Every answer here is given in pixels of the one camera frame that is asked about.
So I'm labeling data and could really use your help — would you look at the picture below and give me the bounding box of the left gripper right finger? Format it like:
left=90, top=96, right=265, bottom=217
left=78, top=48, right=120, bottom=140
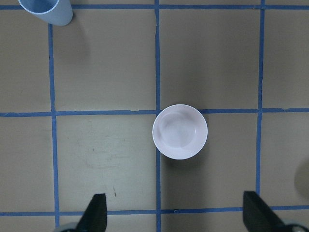
left=242, top=191, right=286, bottom=232

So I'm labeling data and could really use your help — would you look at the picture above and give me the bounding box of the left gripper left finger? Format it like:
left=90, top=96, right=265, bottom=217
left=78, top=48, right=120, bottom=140
left=75, top=193, right=107, bottom=232

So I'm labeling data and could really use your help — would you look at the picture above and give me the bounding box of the pink bowl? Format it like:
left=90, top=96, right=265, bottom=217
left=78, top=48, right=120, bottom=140
left=152, top=104, right=208, bottom=160

